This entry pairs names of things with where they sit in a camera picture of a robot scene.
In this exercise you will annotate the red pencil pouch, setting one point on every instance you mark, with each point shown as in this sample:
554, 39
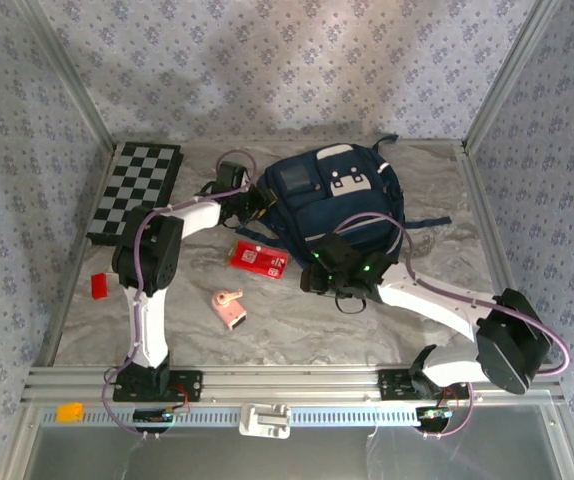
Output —
257, 259

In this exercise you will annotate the navy blue backpack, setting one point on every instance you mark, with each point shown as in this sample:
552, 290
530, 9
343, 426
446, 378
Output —
337, 210

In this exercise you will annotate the pink pencil sharpener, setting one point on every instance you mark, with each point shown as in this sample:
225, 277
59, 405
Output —
229, 307

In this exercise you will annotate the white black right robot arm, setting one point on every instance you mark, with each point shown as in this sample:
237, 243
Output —
427, 305

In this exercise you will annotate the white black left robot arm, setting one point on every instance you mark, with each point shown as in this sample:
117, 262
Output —
144, 330

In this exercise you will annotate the black grey chessboard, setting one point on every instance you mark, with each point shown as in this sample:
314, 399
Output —
132, 190

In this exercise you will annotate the small red block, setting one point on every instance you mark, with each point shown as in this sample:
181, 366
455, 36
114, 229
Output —
99, 286

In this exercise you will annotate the small circuit board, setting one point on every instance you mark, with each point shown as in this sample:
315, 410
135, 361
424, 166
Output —
434, 413
159, 415

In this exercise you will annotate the grey metal panel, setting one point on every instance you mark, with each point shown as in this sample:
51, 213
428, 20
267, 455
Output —
317, 455

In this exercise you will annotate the yellow plastic block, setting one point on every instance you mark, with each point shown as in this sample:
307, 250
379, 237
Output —
69, 413

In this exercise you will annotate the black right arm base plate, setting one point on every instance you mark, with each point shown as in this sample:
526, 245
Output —
392, 385

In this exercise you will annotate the aluminium cross rail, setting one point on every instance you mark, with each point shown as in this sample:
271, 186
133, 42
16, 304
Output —
292, 382

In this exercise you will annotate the aluminium side rail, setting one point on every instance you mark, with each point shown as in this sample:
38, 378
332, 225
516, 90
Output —
492, 240
72, 280

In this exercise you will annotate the white plastic bracket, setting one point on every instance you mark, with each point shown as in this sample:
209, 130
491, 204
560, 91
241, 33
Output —
264, 420

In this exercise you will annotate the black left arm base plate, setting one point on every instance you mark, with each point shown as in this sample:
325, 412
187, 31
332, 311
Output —
187, 385

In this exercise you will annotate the aluminium frame post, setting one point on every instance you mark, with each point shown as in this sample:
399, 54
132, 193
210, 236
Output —
509, 75
69, 75

